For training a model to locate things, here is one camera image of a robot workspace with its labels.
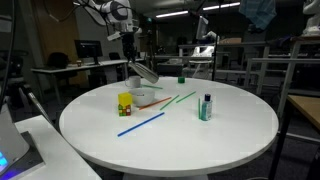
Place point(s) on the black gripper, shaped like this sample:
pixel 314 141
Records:
pixel 129 45

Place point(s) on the silver metal bottle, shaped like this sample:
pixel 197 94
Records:
pixel 146 74

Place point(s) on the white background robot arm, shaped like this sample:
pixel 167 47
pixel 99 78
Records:
pixel 208 35

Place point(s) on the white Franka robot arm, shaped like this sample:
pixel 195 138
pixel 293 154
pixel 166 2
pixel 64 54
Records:
pixel 120 13

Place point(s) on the small blue sanitizer bottle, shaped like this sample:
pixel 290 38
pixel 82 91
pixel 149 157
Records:
pixel 206 108

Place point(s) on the white mug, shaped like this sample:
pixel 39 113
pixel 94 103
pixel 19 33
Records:
pixel 134 81

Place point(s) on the green straw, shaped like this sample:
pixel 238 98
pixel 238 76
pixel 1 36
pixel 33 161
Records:
pixel 169 102
pixel 152 86
pixel 185 97

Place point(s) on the white bowl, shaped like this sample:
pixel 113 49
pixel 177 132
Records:
pixel 141 96

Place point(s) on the yellow cube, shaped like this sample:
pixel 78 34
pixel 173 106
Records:
pixel 125 99

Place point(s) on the black computer monitor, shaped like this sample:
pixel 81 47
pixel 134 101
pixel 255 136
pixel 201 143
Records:
pixel 88 49

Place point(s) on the orange straw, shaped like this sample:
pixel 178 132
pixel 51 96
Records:
pixel 155 103

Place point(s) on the multicoloured Rubik's cube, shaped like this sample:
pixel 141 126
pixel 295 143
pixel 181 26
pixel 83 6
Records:
pixel 124 110

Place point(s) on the small brown cup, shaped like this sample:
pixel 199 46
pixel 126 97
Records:
pixel 79 63

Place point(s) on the small green cube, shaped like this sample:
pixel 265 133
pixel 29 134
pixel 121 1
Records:
pixel 181 80

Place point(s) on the ceiling light strip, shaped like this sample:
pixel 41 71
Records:
pixel 171 14
pixel 221 6

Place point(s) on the blue straw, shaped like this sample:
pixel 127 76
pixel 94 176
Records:
pixel 140 124

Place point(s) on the long white office desk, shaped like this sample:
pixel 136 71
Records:
pixel 66 67

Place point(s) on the black office chair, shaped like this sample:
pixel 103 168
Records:
pixel 57 60

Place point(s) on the round white table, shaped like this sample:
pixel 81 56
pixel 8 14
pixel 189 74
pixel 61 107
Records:
pixel 173 143

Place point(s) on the white robot mounting table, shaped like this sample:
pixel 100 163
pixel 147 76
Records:
pixel 60 156

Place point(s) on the blue hanging cloth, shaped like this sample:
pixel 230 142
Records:
pixel 258 13

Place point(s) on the wooden table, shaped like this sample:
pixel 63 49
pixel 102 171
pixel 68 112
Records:
pixel 308 106

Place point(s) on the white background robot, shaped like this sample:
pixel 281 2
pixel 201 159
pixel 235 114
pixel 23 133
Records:
pixel 313 20

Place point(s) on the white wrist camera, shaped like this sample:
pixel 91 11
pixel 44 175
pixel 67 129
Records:
pixel 114 36

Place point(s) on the metal frame table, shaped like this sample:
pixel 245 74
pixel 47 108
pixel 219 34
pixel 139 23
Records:
pixel 233 45

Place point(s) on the black camera tripod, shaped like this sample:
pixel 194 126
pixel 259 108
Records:
pixel 36 105

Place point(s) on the metal frame shelf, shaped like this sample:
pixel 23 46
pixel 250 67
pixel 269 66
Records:
pixel 266 61

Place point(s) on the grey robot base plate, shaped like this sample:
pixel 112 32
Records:
pixel 30 156

